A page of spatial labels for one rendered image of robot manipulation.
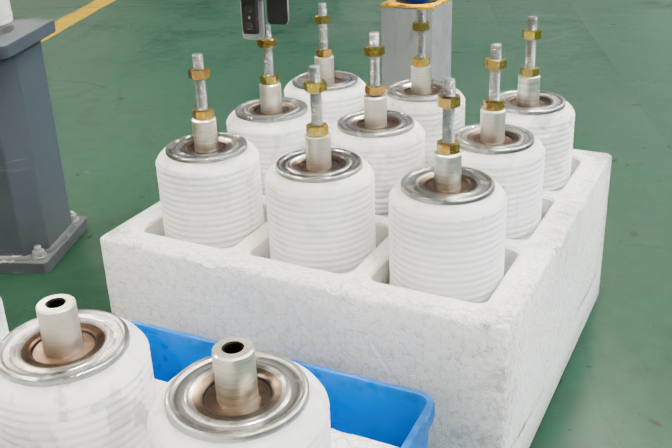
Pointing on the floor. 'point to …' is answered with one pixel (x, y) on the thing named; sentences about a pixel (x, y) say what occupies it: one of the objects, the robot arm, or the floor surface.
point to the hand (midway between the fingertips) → (266, 18)
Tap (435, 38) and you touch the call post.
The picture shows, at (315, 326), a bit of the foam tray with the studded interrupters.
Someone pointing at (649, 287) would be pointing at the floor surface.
